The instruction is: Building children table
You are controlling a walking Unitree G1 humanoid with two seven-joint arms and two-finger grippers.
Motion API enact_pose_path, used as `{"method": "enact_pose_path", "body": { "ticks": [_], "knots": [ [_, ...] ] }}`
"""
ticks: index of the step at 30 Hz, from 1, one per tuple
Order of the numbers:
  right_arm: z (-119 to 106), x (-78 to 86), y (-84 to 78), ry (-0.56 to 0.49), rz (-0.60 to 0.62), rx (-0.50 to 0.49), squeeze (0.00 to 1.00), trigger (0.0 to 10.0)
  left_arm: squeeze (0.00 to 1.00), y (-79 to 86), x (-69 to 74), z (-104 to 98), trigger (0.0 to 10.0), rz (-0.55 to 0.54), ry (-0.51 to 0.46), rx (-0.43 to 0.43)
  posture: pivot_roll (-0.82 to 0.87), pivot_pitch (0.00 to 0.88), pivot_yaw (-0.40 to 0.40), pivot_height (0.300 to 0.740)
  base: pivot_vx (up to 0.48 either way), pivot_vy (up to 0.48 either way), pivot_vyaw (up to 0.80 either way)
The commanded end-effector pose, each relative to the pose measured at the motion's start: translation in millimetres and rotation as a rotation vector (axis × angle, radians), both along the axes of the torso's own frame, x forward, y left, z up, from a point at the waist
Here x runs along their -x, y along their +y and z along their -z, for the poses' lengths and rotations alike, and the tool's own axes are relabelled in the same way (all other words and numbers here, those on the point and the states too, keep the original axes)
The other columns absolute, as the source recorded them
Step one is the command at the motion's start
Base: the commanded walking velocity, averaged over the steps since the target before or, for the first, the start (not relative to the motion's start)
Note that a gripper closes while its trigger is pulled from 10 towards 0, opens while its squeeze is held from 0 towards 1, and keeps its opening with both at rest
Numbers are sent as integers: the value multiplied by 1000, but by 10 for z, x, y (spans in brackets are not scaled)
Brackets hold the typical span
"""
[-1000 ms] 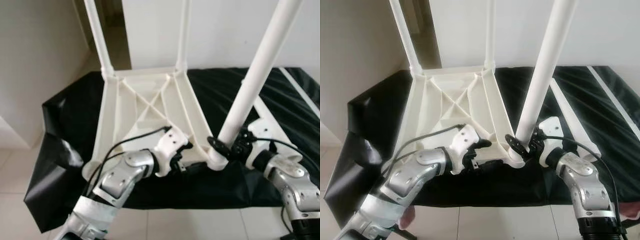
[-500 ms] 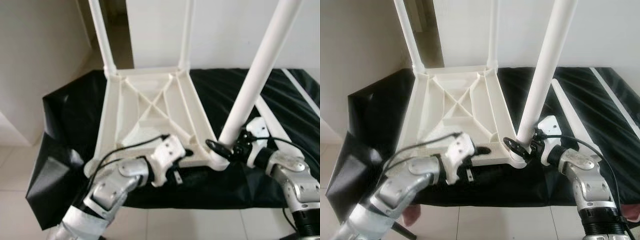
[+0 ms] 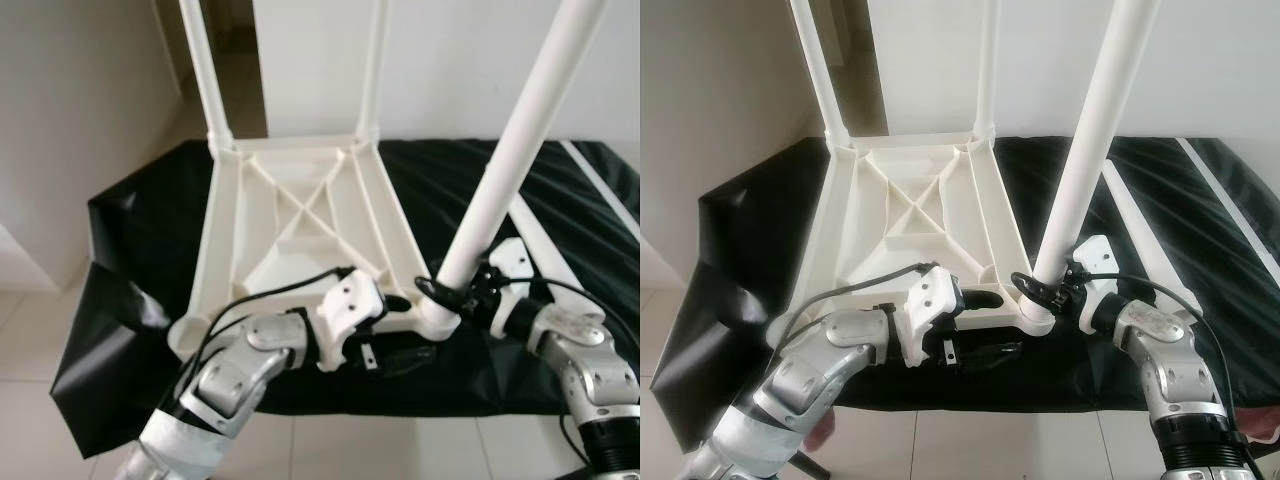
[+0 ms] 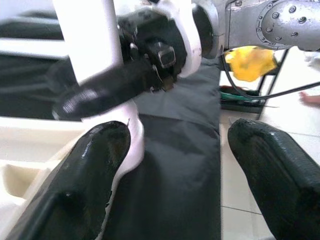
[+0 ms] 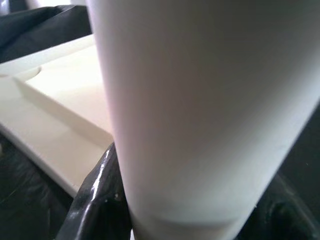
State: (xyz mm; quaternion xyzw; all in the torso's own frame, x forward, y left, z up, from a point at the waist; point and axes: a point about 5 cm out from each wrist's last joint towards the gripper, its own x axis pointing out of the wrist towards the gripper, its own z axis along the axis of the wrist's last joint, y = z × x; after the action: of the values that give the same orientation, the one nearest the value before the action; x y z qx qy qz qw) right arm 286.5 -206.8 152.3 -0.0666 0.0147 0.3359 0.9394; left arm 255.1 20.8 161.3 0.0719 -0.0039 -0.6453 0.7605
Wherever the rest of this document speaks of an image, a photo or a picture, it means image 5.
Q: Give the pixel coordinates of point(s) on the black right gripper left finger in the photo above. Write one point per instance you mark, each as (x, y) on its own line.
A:
(100, 205)

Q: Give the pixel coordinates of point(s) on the white plastic table leg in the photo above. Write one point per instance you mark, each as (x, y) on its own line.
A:
(200, 100)

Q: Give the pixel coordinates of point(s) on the white plastic table top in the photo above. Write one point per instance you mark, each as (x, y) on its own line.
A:
(50, 112)

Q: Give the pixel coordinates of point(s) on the black table cloth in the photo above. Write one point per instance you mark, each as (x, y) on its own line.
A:
(25, 200)

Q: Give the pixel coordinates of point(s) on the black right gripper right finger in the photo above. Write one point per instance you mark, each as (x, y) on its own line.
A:
(295, 220)

